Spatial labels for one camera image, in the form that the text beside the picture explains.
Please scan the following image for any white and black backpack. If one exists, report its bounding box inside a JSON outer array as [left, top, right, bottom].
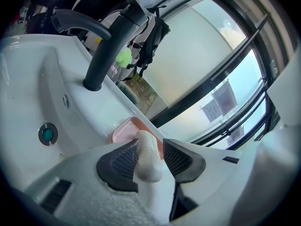
[[70, 0, 170, 81]]

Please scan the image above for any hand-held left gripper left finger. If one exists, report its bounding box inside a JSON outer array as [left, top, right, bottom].
[[23, 138, 142, 223]]

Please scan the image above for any pink soap dish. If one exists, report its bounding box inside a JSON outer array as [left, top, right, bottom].
[[111, 116, 165, 161]]

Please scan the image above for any green fluffy keychain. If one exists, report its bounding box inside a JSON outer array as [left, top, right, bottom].
[[114, 48, 132, 68]]

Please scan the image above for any white paper sign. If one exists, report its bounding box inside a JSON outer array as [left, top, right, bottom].
[[199, 100, 224, 123]]

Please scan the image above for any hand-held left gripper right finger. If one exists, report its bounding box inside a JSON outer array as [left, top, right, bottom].
[[162, 125, 301, 222]]

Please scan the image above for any white bar of soap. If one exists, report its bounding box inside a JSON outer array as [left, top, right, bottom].
[[136, 130, 164, 183]]

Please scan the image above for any metal sink drain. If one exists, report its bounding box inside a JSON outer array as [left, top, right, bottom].
[[38, 123, 58, 146]]

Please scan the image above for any black framed glass partition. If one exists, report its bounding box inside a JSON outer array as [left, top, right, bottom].
[[141, 0, 283, 148]]

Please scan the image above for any black faucet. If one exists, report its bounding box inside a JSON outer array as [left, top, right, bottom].
[[51, 4, 148, 92]]

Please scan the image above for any white ceramic sink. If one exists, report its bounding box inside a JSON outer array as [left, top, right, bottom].
[[0, 33, 244, 190]]

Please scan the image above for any pink paper sign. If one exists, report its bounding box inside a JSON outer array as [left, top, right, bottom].
[[211, 79, 238, 116]]

